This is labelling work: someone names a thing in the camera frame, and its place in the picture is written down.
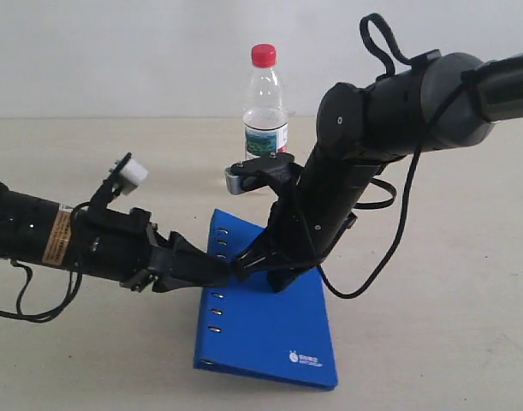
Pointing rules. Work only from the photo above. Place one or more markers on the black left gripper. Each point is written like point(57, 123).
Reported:
point(126, 258)

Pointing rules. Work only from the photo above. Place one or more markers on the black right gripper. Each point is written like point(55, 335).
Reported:
point(311, 221)

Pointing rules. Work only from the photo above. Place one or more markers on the blue ring binder notebook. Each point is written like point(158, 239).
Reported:
point(246, 329)

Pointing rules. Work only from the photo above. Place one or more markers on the clear plastic water bottle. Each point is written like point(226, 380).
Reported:
point(264, 114)

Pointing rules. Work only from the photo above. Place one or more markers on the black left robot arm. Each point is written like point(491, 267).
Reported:
point(41, 232)

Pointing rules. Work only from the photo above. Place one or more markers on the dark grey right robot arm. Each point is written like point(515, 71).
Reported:
point(443, 102)

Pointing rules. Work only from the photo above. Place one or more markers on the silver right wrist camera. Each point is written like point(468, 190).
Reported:
point(270, 170)

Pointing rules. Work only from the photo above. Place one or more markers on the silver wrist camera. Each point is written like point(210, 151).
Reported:
point(270, 170)
point(125, 175)

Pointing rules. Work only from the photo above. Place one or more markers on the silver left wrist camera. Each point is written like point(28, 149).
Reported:
point(125, 175)

